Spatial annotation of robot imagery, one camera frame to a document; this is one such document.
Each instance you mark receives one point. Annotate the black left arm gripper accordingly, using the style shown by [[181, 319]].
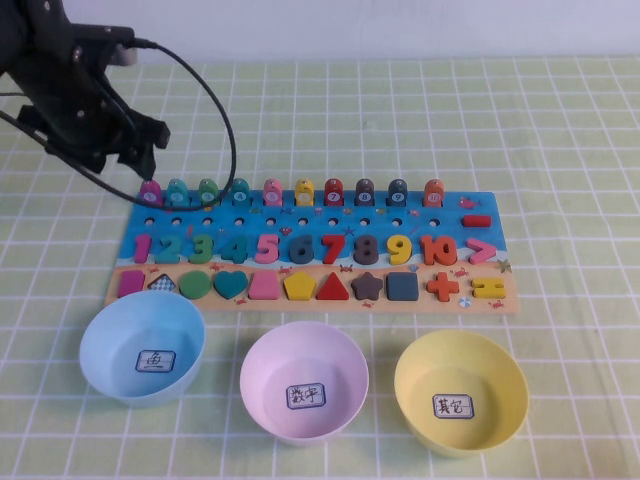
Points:
[[75, 115]]

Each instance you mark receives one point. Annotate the white label in yellow bowl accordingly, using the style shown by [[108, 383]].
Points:
[[453, 406]]

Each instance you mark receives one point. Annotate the teal fish marked 4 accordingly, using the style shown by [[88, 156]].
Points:
[[241, 192]]

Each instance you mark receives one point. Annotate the teal fish marked 2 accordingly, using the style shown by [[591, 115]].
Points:
[[177, 190]]

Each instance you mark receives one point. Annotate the brown fish marked 8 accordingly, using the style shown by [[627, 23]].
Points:
[[365, 192]]

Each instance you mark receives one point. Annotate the magenta rectangle piece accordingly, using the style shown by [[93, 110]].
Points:
[[131, 282]]

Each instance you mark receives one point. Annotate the pink fish marked 5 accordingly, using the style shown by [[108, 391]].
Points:
[[273, 192]]

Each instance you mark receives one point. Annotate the pink trapezoid piece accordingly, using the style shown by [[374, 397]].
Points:
[[264, 287]]

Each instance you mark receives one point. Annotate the orange number 10 piece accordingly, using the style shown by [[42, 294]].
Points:
[[431, 250]]

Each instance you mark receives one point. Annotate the pink number 5 piece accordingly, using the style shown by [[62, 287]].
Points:
[[267, 249]]

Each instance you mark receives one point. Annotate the red minus sign piece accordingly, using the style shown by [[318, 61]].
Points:
[[477, 221]]

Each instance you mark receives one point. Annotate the yellow fish marked 6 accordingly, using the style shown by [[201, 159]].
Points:
[[304, 192]]

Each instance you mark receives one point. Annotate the orange fish marked 10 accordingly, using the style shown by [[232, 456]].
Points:
[[434, 192]]

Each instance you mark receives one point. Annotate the slate number 6 piece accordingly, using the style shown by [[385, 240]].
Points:
[[301, 255]]

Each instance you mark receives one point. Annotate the light blue plastic bowl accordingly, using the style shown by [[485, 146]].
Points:
[[115, 340]]

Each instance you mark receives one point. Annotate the green number 3 piece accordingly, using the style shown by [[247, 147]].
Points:
[[204, 249]]

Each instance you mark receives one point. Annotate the green fish marked 3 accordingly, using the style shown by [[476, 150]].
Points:
[[208, 190]]

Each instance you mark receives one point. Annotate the teal heart piece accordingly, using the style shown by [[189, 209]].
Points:
[[231, 284]]

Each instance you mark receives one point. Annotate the pink greater-than sign piece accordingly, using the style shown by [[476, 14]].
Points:
[[487, 251]]

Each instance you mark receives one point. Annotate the red number 7 piece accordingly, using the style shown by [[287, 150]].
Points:
[[335, 247]]

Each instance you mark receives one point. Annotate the orange plus sign piece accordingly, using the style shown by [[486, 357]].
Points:
[[442, 287]]

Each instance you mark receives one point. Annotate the blue beach puzzle board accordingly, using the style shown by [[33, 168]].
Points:
[[320, 222]]

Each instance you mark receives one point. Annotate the slate fish marked 9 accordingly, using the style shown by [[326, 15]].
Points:
[[397, 192]]

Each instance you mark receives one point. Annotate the teal number 4 piece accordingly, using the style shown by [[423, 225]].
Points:
[[239, 250]]

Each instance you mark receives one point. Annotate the brown number 8 piece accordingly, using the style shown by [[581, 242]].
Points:
[[366, 257]]

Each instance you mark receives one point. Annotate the magenta fish marked 1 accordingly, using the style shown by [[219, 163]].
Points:
[[151, 194]]

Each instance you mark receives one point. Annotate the green circle piece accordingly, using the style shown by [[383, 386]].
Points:
[[195, 285]]

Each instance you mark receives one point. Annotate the yellow plastic bowl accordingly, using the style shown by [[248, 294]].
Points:
[[455, 370]]

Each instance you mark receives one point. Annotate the pink plastic bowl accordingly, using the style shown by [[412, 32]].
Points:
[[300, 360]]

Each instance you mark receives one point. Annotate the red fish marked 7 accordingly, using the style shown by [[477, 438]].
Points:
[[334, 192]]

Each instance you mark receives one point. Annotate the slate square piece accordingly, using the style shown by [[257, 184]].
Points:
[[402, 287]]

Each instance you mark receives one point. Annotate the green checkered tablecloth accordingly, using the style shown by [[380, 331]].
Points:
[[400, 125]]

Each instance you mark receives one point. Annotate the white label in pink bowl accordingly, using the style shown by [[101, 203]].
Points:
[[305, 397]]

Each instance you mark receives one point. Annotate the red triangle piece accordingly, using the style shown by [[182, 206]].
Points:
[[333, 290]]

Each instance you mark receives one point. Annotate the white label in blue bowl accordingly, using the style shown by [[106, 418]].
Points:
[[156, 361]]

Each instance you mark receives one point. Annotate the yellow pentagon piece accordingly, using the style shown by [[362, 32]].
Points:
[[300, 286]]

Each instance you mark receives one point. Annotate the yellow number 9 piece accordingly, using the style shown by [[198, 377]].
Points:
[[400, 242]]

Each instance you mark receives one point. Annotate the yellow equals sign piece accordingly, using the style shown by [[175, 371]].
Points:
[[488, 284]]

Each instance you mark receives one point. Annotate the magenta number 1 piece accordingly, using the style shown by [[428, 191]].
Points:
[[143, 249]]

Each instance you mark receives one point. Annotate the teal number 2 piece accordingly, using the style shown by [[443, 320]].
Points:
[[167, 257]]

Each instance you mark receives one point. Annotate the brown star piece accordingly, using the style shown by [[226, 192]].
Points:
[[367, 286]]

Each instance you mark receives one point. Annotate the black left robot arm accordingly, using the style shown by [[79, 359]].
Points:
[[25, 35]]

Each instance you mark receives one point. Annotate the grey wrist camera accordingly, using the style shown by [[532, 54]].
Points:
[[122, 54]]

